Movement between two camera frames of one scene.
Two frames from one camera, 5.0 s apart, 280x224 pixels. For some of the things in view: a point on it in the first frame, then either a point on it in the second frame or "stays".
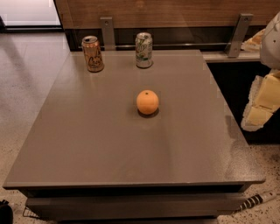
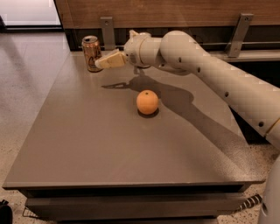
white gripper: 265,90 -> 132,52
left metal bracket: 108,34 stays
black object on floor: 6,213 stays
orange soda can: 92,50 stays
